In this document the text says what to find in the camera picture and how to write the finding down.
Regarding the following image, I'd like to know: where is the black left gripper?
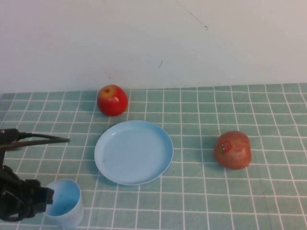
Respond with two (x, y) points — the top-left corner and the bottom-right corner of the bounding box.
(0, 128), (71, 222)

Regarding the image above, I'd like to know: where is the shiny red yellow apple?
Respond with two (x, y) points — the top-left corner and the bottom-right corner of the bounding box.
(96, 84), (129, 117)

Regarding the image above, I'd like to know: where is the light blue plastic cup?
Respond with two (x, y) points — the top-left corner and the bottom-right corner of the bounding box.
(44, 178), (85, 229)

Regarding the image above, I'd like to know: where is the green white checked tablecloth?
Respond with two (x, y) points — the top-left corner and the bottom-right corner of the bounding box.
(0, 83), (307, 230)

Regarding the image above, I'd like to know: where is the dull red apple with sticker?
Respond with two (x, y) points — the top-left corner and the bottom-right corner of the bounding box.
(213, 130), (252, 170)

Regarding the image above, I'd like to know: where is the light blue plastic plate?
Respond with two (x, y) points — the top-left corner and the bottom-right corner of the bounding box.
(94, 120), (174, 186)

